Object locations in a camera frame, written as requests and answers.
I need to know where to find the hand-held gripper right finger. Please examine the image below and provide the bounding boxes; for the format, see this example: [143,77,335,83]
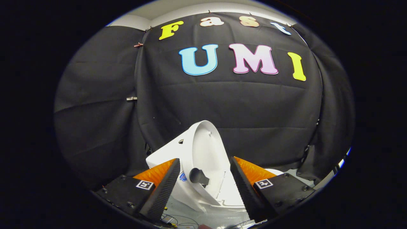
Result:
[230,156,316,223]

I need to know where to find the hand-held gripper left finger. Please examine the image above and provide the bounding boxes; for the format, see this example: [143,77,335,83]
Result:
[95,158,181,223]

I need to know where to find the white toilet lid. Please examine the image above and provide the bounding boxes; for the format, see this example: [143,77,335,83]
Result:
[176,120,231,207]

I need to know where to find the white ceramic toilet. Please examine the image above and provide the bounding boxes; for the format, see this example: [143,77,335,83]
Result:
[146,138,285,228]

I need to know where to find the black backdrop cloth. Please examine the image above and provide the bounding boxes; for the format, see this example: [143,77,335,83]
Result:
[54,13,355,191]

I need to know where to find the white black striped board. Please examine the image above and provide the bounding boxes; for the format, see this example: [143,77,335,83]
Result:
[332,148,352,175]

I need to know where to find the thin dark floor cables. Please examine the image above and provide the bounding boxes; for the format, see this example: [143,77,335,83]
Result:
[161,214,199,228]

